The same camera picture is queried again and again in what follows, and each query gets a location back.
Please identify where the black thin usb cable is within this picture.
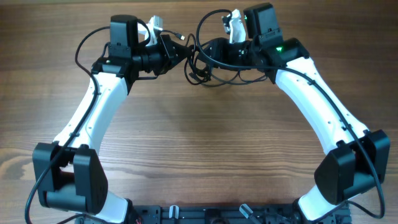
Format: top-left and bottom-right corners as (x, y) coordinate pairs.
(198, 40), (269, 88)

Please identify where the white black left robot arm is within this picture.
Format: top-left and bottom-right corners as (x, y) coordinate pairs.
(30, 15), (193, 223)

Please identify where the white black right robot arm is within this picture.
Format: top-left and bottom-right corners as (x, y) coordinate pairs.
(199, 3), (391, 223)

